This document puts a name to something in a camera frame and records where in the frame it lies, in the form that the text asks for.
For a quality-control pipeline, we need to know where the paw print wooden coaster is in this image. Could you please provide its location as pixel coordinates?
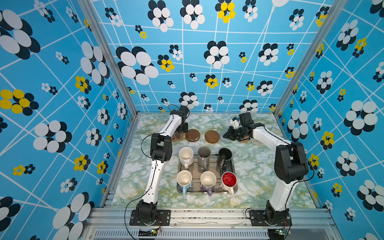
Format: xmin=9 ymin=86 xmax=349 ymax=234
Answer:
xmin=172 ymin=132 xmax=185 ymax=143

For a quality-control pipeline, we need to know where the round brown coaster front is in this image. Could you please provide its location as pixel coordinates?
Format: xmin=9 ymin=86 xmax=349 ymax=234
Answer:
xmin=185 ymin=129 xmax=201 ymax=143

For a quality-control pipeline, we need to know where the round brown coaster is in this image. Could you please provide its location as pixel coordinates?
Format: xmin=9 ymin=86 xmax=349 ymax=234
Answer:
xmin=185 ymin=129 xmax=201 ymax=143
xmin=205 ymin=130 xmax=220 ymax=144

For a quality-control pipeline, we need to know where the black mug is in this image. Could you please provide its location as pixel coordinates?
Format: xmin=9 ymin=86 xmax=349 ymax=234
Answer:
xmin=217 ymin=148 xmax=233 ymax=175

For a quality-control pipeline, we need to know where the white speckled mug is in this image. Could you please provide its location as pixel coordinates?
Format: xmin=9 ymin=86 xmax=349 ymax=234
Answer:
xmin=179 ymin=147 xmax=194 ymax=170

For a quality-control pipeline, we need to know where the grey metallic mug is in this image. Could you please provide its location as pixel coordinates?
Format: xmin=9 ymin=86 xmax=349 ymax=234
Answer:
xmin=198 ymin=147 xmax=211 ymax=170

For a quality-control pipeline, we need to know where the woven rattan coaster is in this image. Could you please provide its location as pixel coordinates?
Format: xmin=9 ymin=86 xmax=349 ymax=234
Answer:
xmin=240 ymin=138 xmax=250 ymax=143

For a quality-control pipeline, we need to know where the clear glass patterned coaster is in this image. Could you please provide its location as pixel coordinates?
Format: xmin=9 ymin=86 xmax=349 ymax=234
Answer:
xmin=251 ymin=138 xmax=264 ymax=146

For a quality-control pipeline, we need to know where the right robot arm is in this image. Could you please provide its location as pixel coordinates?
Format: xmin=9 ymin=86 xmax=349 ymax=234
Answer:
xmin=223 ymin=113 xmax=309 ymax=226

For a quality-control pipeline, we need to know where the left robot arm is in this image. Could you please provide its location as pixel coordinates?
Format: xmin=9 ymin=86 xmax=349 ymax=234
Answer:
xmin=136 ymin=106 xmax=190 ymax=224

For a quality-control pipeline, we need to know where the red interior white mug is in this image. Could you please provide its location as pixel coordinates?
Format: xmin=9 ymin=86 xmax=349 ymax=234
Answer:
xmin=220 ymin=172 xmax=238 ymax=195

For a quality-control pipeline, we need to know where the metal serving tray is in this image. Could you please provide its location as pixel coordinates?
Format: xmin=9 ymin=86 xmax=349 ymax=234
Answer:
xmin=177 ymin=154 xmax=238 ymax=196

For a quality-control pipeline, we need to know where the white mug purple handle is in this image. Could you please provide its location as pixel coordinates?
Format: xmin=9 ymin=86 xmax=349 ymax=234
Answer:
xmin=200 ymin=171 xmax=217 ymax=197

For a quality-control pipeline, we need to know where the white mug blue handle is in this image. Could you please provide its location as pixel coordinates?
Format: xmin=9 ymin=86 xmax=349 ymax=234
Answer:
xmin=177 ymin=170 xmax=193 ymax=195

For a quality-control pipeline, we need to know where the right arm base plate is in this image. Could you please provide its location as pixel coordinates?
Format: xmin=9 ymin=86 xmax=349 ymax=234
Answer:
xmin=247 ymin=209 xmax=292 ymax=227

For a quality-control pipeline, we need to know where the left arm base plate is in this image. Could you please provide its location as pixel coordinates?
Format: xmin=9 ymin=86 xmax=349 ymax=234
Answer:
xmin=129 ymin=210 xmax=171 ymax=227

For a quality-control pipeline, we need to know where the aluminium front frame rail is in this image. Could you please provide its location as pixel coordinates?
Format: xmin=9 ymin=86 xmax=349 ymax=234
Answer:
xmin=81 ymin=209 xmax=342 ymax=240

